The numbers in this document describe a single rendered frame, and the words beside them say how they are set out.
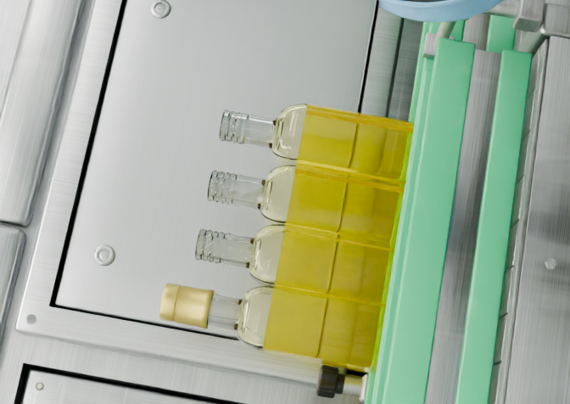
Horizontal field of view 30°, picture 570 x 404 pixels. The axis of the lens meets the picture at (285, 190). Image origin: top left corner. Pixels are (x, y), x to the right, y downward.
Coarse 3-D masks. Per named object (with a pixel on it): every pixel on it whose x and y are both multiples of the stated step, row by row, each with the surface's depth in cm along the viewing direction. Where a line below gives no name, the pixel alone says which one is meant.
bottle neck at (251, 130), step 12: (228, 120) 99; (240, 120) 99; (252, 120) 100; (264, 120) 100; (228, 132) 99; (240, 132) 99; (252, 132) 99; (264, 132) 99; (252, 144) 100; (264, 144) 100
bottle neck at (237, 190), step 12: (216, 180) 98; (228, 180) 98; (240, 180) 99; (252, 180) 99; (216, 192) 98; (228, 192) 98; (240, 192) 98; (252, 192) 98; (228, 204) 99; (240, 204) 99; (252, 204) 99
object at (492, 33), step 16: (480, 16) 100; (496, 16) 100; (432, 32) 99; (464, 32) 100; (480, 32) 100; (496, 32) 99; (512, 32) 99; (480, 48) 99; (496, 48) 99; (512, 48) 99; (432, 64) 98; (416, 112) 97; (384, 320) 92
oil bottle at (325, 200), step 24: (288, 168) 98; (312, 168) 98; (264, 192) 98; (288, 192) 97; (312, 192) 97; (336, 192) 97; (360, 192) 97; (384, 192) 97; (264, 216) 98; (288, 216) 96; (312, 216) 96; (336, 216) 96; (360, 216) 96; (384, 216) 96; (384, 240) 96
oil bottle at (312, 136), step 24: (288, 120) 98; (312, 120) 98; (336, 120) 98; (360, 120) 98; (384, 120) 98; (288, 144) 98; (312, 144) 97; (336, 144) 97; (360, 144) 98; (384, 144) 98; (408, 144) 98; (336, 168) 98; (360, 168) 97; (384, 168) 97
